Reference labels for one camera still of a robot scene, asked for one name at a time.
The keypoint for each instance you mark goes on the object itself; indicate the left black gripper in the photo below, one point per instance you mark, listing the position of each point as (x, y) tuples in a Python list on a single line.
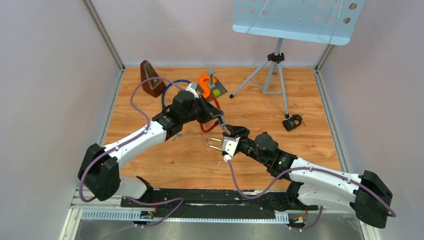
[(209, 111)]

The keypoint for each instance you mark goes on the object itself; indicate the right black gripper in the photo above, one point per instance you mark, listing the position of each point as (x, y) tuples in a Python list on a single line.
[(235, 131)]

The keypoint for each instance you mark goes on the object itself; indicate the brass padlock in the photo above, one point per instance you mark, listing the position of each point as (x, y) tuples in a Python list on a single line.
[(214, 143)]

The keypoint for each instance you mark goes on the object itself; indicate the blue cable lock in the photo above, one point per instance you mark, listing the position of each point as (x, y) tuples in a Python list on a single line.
[(168, 86)]

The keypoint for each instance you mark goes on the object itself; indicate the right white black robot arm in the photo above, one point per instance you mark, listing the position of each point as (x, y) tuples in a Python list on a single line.
[(365, 195)]

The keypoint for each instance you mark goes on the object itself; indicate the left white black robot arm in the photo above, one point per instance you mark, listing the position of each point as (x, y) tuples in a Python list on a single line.
[(101, 165)]

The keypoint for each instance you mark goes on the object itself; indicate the small silver key bunch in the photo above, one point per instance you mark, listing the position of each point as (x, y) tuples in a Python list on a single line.
[(179, 135)]

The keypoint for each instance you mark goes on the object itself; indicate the orange S block toy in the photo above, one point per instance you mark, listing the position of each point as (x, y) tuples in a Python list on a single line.
[(209, 86)]

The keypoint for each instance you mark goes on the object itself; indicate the small black padlock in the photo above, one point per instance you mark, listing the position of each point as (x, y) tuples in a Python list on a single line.
[(292, 122)]

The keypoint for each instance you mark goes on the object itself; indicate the brown wooden metronome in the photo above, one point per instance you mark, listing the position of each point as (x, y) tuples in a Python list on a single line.
[(149, 77)]

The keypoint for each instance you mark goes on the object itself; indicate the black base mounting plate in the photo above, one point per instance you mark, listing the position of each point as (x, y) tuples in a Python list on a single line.
[(225, 203)]

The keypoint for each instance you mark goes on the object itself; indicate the light blue music stand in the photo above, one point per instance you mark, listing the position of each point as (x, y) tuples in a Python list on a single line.
[(329, 22)]

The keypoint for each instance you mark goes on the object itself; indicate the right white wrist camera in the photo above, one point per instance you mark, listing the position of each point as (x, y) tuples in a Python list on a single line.
[(229, 146)]

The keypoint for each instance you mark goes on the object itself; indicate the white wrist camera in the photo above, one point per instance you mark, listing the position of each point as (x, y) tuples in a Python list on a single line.
[(192, 88), (229, 146)]

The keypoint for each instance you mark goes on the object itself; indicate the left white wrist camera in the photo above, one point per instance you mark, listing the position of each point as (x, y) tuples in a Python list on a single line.
[(192, 88)]

